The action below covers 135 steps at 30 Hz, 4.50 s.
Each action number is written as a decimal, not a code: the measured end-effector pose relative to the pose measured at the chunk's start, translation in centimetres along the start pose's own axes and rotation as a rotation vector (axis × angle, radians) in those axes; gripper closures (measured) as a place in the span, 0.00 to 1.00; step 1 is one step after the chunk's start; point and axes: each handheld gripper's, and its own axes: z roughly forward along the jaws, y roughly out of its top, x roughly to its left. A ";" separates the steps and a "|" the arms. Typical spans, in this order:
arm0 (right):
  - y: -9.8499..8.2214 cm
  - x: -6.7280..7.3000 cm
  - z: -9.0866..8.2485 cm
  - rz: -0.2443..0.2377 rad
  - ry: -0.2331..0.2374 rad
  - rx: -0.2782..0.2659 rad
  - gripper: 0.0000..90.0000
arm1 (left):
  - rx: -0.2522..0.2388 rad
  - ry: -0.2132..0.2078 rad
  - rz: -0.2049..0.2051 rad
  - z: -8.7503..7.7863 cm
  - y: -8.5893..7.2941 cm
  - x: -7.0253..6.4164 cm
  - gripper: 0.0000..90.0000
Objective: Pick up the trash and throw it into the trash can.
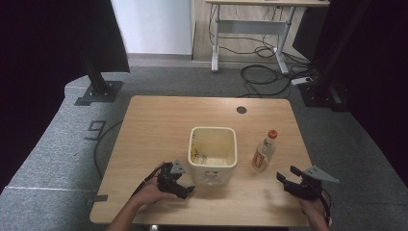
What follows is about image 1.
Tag black metal stand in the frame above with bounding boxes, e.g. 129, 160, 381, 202
74, 47, 124, 107
298, 0, 376, 113

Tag grey metal frame desk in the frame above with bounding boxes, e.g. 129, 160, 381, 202
204, 0, 331, 75

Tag person's right hand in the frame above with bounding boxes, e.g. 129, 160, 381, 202
299, 190, 333, 226

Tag white power strip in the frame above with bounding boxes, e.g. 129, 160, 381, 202
291, 76, 314, 87

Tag white panel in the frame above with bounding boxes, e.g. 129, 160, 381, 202
110, 0, 195, 56

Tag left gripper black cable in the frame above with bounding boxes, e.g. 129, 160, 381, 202
130, 163, 168, 198

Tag crumpled scraps in bin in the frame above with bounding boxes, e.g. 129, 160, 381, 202
190, 146, 209, 166

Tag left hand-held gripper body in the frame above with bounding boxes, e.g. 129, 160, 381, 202
156, 159, 187, 197

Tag person's left hand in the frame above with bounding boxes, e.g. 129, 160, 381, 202
129, 162, 181, 208

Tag clear bottle with orange cap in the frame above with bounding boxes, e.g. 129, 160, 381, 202
251, 129, 279, 173

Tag black tape strip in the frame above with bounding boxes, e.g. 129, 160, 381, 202
85, 193, 109, 207

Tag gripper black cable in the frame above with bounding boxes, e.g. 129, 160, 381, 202
316, 181, 334, 226
130, 163, 168, 198

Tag black floor cables bundle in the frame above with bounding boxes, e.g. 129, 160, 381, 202
208, 3, 320, 99

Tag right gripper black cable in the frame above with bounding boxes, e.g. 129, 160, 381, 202
316, 181, 334, 226

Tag black curtain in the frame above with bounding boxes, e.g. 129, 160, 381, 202
292, 0, 408, 179
0, 0, 131, 194

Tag thin black floor cable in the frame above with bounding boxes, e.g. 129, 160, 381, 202
92, 119, 125, 179

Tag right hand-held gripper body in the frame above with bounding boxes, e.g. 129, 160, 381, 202
284, 165, 341, 202

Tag cream plastic bin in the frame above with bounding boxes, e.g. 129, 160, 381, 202
187, 126, 239, 188

